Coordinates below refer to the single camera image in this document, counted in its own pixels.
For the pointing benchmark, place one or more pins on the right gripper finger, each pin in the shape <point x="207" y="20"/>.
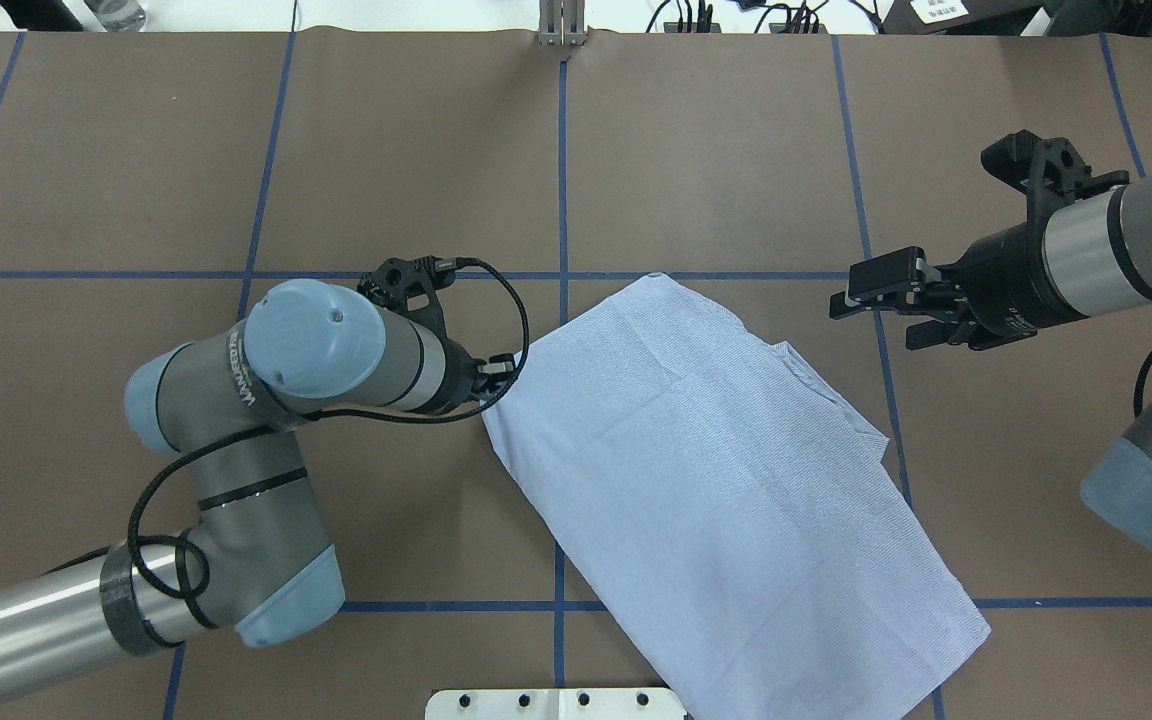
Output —
<point x="842" y="305"/>
<point x="895" y="273"/>

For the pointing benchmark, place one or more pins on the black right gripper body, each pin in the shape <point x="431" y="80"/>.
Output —
<point x="1002" y="277"/>

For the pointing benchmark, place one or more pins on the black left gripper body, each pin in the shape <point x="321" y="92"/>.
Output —
<point x="459" y="374"/>

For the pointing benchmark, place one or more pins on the blue striped button shirt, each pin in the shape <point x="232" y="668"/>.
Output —
<point x="732" y="512"/>

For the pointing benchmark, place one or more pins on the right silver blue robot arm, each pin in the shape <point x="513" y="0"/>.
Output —
<point x="1082" y="251"/>

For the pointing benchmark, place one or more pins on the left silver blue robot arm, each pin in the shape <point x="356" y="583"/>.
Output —
<point x="230" y="534"/>

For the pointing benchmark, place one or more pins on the black box white label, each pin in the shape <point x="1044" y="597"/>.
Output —
<point x="960" y="18"/>

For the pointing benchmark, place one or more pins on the clear bottle black lid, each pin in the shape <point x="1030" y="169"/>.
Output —
<point x="118" y="16"/>

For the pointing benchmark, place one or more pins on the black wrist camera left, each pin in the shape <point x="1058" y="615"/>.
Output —
<point x="410" y="288"/>

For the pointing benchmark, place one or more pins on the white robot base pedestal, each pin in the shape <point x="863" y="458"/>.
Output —
<point x="557" y="703"/>

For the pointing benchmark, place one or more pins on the aluminium frame post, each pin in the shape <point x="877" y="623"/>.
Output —
<point x="562" y="23"/>

